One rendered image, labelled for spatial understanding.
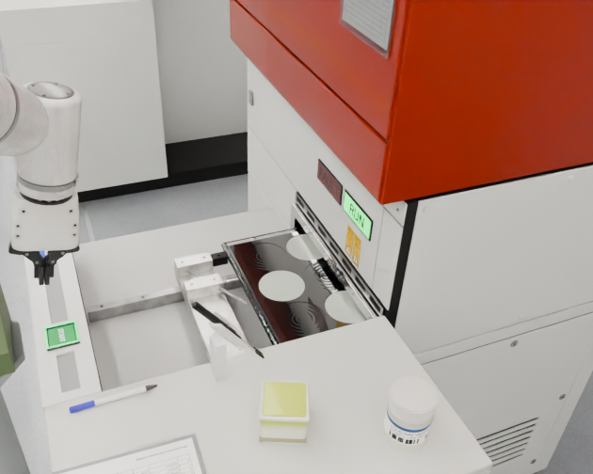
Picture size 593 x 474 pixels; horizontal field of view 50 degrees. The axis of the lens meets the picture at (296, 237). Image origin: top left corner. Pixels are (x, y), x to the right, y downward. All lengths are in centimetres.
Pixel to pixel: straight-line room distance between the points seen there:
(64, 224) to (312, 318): 53
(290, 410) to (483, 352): 65
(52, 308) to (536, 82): 95
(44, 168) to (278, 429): 51
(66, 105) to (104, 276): 69
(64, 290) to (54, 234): 28
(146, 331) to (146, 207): 189
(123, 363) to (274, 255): 41
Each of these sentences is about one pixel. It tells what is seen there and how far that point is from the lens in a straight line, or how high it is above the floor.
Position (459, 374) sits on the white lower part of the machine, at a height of 70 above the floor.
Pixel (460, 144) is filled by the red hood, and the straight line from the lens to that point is 109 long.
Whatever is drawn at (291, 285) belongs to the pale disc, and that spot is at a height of 90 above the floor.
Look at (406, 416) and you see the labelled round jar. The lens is 98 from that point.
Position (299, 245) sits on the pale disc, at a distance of 149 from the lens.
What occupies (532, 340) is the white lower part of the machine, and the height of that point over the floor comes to 74.
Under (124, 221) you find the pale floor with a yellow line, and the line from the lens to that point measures 317.
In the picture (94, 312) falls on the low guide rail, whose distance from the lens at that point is 143.
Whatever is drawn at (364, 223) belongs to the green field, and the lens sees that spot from 123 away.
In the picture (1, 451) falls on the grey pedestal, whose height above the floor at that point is 56.
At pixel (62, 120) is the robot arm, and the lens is 95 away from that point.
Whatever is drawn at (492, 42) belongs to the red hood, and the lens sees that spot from 103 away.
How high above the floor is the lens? 181
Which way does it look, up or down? 37 degrees down
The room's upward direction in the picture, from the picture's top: 3 degrees clockwise
